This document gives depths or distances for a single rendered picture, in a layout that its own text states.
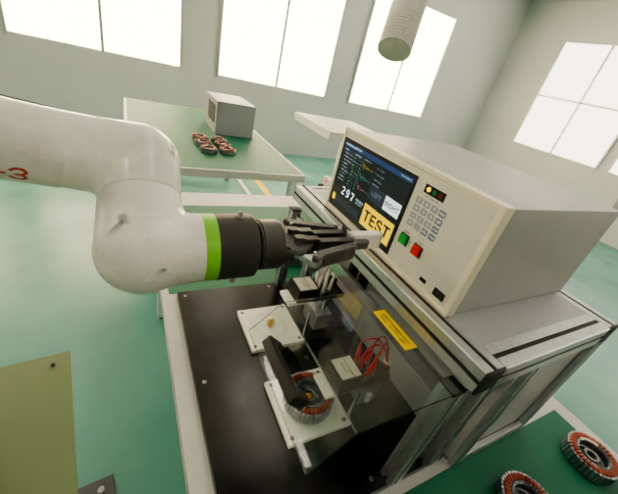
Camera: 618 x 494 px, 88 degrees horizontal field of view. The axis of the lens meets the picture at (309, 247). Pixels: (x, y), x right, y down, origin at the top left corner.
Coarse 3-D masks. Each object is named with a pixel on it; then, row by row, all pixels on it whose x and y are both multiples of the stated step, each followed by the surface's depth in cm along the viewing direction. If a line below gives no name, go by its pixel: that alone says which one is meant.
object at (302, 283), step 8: (296, 280) 87; (304, 280) 88; (312, 280) 89; (288, 288) 89; (296, 288) 84; (304, 288) 85; (312, 288) 85; (320, 288) 90; (336, 288) 92; (288, 296) 87; (296, 296) 85; (304, 296) 85; (312, 296) 86; (320, 296) 87
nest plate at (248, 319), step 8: (240, 312) 92; (248, 312) 92; (256, 312) 93; (264, 312) 94; (240, 320) 89; (248, 320) 90; (256, 320) 90; (248, 328) 87; (248, 336) 85; (248, 344) 84; (256, 352) 82
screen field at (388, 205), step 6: (372, 186) 69; (372, 192) 69; (378, 192) 67; (372, 198) 69; (378, 198) 67; (384, 198) 66; (390, 198) 64; (378, 204) 67; (384, 204) 66; (390, 204) 64; (396, 204) 63; (384, 210) 66; (390, 210) 64; (396, 210) 63; (396, 216) 63
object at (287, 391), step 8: (272, 336) 49; (264, 344) 48; (272, 344) 48; (280, 344) 50; (272, 352) 47; (280, 352) 47; (272, 360) 46; (280, 360) 45; (280, 368) 45; (280, 376) 44; (288, 376) 43; (280, 384) 43; (288, 384) 43; (288, 392) 42; (296, 392) 42; (304, 392) 44; (288, 400) 41; (296, 400) 41; (304, 400) 42; (296, 408) 43
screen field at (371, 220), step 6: (366, 204) 71; (366, 210) 71; (372, 210) 69; (366, 216) 71; (372, 216) 69; (378, 216) 68; (360, 222) 73; (366, 222) 71; (372, 222) 69; (378, 222) 68; (384, 222) 66; (390, 222) 64; (366, 228) 71; (372, 228) 69; (378, 228) 68; (384, 228) 66; (390, 228) 64; (384, 234) 66; (390, 234) 65; (384, 240) 66
